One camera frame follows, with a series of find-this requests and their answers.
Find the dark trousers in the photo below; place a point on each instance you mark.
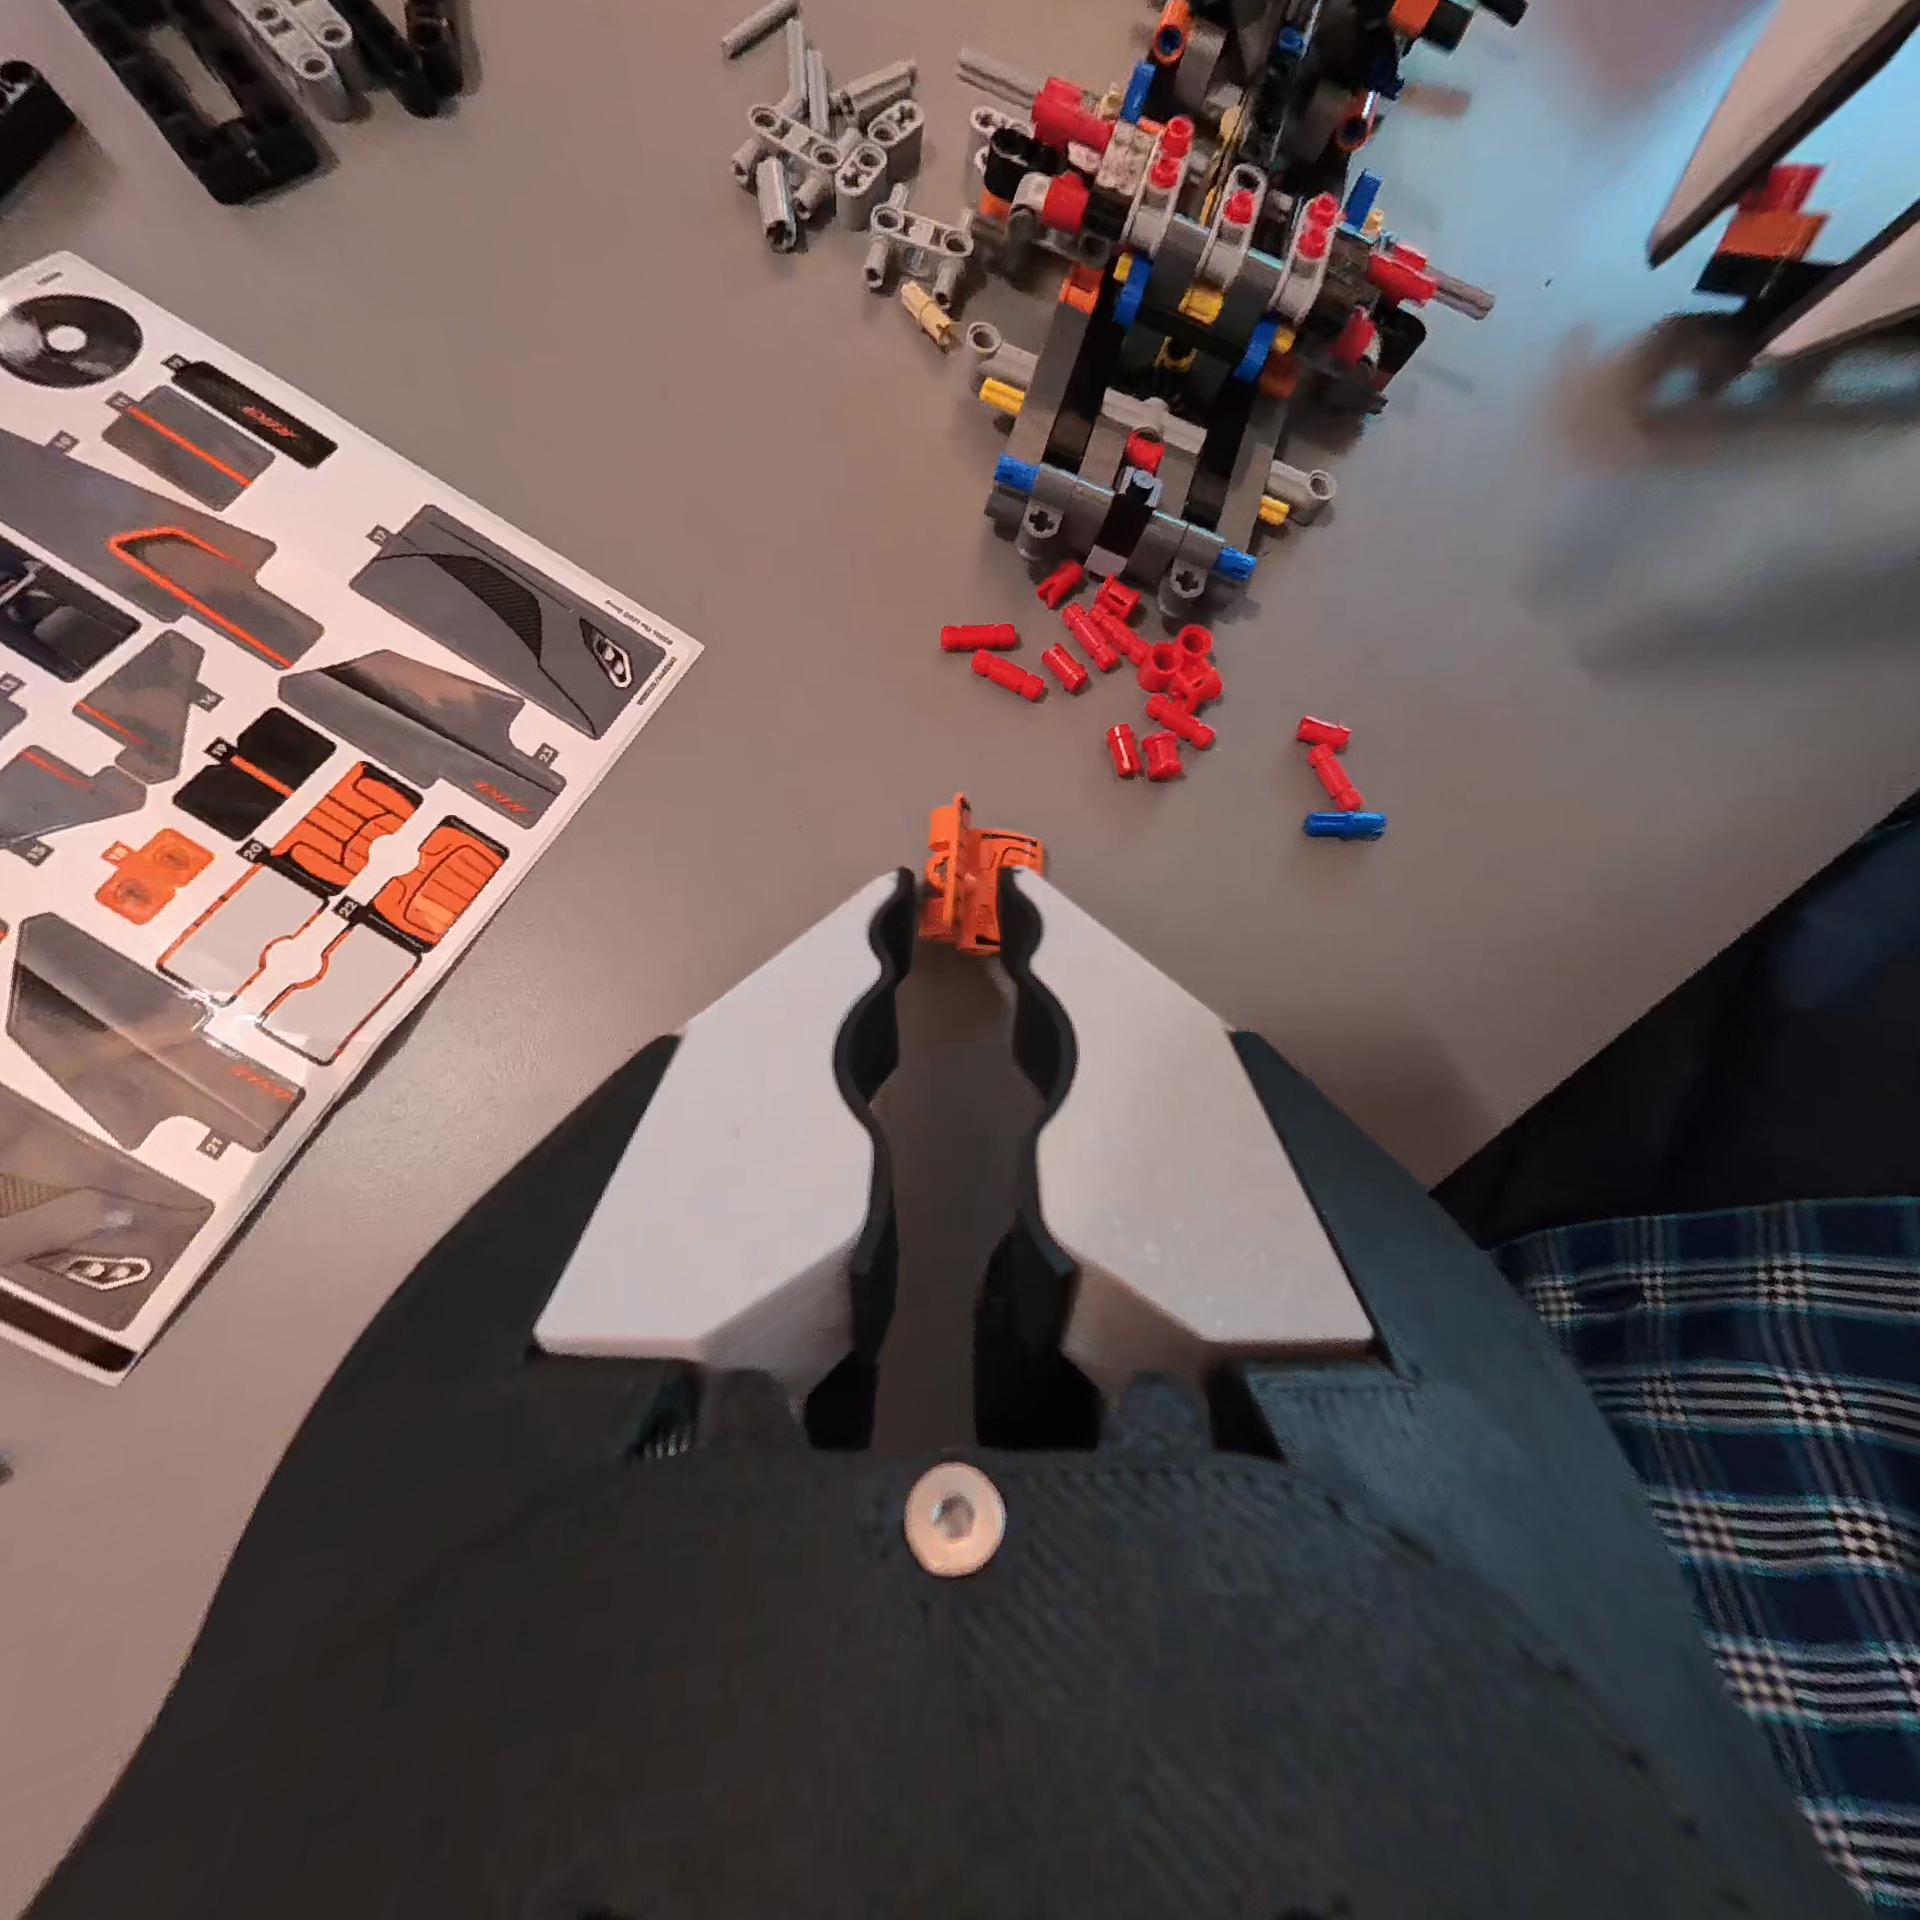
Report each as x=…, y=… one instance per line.
x=1724, y=1050

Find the black lego frame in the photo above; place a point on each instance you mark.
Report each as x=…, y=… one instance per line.
x=165, y=91

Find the blue lego pin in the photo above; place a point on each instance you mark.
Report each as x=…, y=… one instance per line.
x=1343, y=825

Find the lego car chassis model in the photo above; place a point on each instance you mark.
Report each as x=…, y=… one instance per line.
x=1185, y=300

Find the tan lego pin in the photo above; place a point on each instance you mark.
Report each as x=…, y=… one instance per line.
x=930, y=316

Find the lego sticker sheet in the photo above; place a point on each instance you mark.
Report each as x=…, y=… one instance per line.
x=376, y=705

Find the blue plaid shirt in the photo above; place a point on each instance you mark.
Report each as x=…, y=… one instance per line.
x=1769, y=1500

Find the orange lego seat piece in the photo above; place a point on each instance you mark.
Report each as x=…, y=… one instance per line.
x=967, y=879

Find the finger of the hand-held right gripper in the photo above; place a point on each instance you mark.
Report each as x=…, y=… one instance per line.
x=1869, y=278
x=1800, y=91

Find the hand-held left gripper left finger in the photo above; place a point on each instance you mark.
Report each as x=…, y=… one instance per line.
x=720, y=1171

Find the black lego beam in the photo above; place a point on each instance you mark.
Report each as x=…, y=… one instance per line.
x=422, y=53

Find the pile of grey lego connectors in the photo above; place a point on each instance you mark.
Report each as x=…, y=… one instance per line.
x=839, y=158

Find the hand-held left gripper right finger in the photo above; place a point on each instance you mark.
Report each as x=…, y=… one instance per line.
x=1185, y=1185

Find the black lego block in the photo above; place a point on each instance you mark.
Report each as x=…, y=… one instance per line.
x=31, y=129

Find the red orange black lego piece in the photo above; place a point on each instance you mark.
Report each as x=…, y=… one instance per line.
x=1769, y=235

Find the single red lego pin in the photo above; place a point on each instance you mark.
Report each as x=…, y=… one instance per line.
x=1335, y=778
x=1324, y=733

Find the pile of red lego pins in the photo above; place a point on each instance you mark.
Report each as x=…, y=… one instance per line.
x=1154, y=661

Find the grey lego beam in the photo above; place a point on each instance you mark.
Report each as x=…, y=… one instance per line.
x=301, y=44

